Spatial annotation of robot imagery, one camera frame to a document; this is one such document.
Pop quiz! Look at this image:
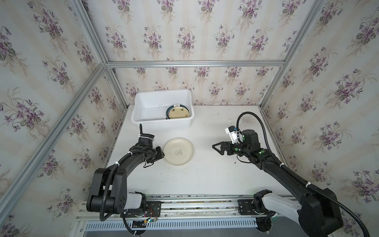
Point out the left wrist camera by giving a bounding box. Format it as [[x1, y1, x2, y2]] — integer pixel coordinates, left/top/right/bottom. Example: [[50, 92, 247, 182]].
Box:
[[138, 123, 155, 148]]

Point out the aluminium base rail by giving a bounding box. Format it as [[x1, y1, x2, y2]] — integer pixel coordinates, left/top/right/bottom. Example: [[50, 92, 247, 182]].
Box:
[[75, 194, 322, 221]]

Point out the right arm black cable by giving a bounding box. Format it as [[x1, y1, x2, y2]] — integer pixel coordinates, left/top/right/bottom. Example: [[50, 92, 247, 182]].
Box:
[[236, 111, 371, 237]]

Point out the green red rimmed plate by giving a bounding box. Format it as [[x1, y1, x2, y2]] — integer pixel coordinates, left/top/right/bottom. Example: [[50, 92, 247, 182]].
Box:
[[166, 104, 187, 119]]

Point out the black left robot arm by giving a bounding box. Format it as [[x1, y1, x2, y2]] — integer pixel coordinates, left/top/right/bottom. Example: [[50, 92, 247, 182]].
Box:
[[86, 145, 164, 217]]

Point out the aluminium frame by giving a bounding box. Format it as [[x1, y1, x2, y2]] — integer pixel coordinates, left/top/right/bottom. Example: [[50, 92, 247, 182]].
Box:
[[1, 1, 336, 220]]

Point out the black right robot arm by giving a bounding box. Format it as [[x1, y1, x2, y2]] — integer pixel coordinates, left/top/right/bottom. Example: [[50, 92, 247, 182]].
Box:
[[212, 126, 343, 237]]

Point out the white plastic bin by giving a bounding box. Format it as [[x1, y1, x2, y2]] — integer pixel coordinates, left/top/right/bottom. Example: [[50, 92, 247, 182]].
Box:
[[131, 89, 194, 131]]

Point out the large cream plate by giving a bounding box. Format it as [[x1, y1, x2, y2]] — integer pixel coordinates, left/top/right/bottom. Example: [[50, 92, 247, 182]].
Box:
[[163, 138, 194, 166]]

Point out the small yellow floral plate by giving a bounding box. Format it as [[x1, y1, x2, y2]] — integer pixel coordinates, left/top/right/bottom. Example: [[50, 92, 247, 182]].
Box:
[[168, 107, 190, 119]]

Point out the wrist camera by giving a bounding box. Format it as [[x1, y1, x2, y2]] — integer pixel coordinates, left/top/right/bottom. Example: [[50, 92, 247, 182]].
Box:
[[225, 126, 243, 144], [138, 123, 155, 148]]

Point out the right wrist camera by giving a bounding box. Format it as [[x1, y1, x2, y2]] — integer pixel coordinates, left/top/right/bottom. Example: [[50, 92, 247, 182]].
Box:
[[225, 126, 243, 144]]

